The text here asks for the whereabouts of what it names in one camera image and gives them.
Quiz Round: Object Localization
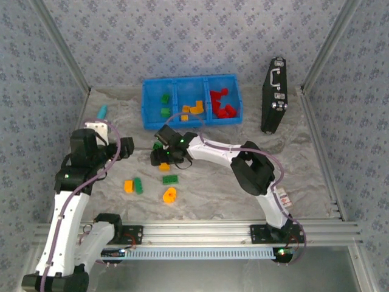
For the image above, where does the slotted light blue cable duct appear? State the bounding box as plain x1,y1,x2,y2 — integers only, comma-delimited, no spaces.
91,246,276,261

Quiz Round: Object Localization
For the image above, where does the aluminium mounting rail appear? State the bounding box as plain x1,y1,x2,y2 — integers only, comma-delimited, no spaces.
33,221,364,248

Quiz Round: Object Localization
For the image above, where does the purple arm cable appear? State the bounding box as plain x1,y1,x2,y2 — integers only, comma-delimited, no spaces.
165,113,308,266
38,120,122,292

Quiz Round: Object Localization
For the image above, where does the aluminium frame post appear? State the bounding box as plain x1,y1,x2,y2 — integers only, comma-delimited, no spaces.
299,0,364,92
30,0,92,92

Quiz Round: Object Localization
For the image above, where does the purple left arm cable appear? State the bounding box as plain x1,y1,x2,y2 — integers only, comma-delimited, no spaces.
38,120,122,292

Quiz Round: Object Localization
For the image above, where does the blue three-compartment bin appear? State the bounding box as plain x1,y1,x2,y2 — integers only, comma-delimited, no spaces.
141,74,244,131

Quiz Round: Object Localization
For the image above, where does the small clear card packet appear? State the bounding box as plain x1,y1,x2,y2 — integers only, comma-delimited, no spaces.
277,187,294,210

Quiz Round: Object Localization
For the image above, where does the black briefcase with metal handle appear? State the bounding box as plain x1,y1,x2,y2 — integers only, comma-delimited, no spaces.
260,57,289,134

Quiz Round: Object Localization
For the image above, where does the small circuit board with LED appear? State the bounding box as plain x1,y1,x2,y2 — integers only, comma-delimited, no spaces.
272,246,295,259
101,248,128,260

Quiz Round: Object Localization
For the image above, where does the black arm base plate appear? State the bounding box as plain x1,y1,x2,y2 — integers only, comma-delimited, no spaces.
250,224,306,244
115,224,144,246

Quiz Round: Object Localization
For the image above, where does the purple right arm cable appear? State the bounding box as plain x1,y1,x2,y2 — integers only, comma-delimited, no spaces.
165,113,308,266

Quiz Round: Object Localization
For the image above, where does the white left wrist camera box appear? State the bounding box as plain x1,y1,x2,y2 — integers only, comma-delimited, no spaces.
84,121,109,144

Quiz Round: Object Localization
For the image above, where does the round yellow lego piece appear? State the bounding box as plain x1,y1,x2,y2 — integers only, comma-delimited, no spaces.
162,187,177,205

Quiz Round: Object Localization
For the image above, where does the aluminium side rail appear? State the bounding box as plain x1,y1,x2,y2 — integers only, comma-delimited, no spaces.
296,86,349,221
47,88,92,224

